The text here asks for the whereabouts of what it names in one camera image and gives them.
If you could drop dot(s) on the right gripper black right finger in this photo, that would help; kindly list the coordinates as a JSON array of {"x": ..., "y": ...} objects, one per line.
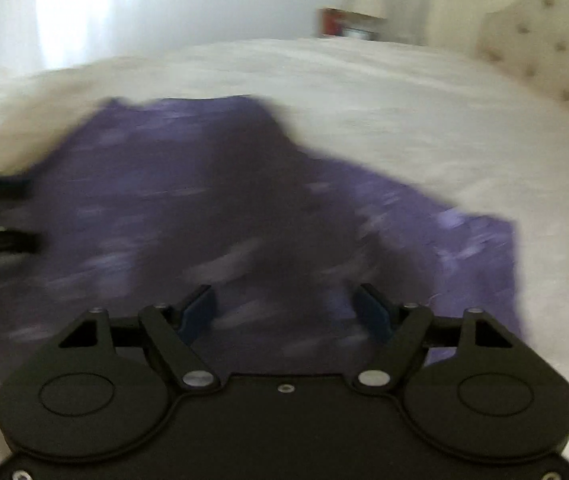
[{"x": 404, "y": 334}]

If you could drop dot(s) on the purple patterned hoodie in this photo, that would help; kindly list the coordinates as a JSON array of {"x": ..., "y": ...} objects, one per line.
[{"x": 142, "y": 204}]

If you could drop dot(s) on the white window curtain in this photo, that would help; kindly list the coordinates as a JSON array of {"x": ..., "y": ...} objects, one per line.
[{"x": 37, "y": 35}]

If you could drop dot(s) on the white bed cover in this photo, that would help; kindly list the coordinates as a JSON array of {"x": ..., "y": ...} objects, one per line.
[{"x": 453, "y": 129}]

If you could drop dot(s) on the small desk clock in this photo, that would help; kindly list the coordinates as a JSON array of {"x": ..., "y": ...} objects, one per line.
[{"x": 359, "y": 33}]

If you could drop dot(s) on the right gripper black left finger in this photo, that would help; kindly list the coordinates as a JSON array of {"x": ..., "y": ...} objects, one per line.
[{"x": 151, "y": 350}]

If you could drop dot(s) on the red box on nightstand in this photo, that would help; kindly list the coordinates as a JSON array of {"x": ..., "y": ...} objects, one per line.
[{"x": 331, "y": 22}]

